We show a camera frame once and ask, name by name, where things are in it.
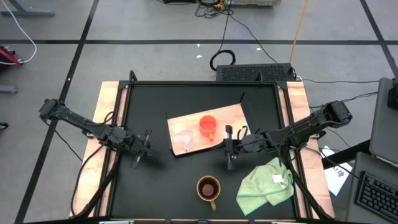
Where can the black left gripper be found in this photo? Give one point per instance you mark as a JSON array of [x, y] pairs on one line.
[[136, 144]]

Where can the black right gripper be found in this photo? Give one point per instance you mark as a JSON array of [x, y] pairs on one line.
[[248, 144]]

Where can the orange plastic mug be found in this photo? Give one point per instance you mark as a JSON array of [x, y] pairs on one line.
[[207, 124]]

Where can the green blue glazed ceramic mug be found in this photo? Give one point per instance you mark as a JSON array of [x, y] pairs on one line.
[[208, 189]]

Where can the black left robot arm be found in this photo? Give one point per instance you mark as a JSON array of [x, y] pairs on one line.
[[74, 118]]

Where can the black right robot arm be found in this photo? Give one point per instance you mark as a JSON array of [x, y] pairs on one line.
[[298, 130]]

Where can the wooden cutting board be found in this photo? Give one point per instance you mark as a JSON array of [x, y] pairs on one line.
[[224, 118]]

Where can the green microfiber cloth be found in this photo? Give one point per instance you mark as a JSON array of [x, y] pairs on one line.
[[264, 186]]

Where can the wooden table side board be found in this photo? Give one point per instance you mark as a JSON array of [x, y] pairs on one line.
[[105, 99], [297, 99]]

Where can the black computer case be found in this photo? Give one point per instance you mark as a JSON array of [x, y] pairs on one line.
[[252, 73]]

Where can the white paper sheet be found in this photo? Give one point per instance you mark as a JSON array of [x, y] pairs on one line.
[[337, 180]]

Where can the black keyboard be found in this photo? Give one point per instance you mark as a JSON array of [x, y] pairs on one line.
[[376, 196]]

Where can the grey desk panel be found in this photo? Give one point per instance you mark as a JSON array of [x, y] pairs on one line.
[[385, 133]]

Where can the red orange object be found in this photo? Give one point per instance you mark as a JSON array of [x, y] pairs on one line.
[[7, 57]]

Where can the black frame strut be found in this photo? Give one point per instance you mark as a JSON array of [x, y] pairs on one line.
[[306, 193], [99, 193]]

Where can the black aluminium table frame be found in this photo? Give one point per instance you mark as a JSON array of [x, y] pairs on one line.
[[202, 83]]

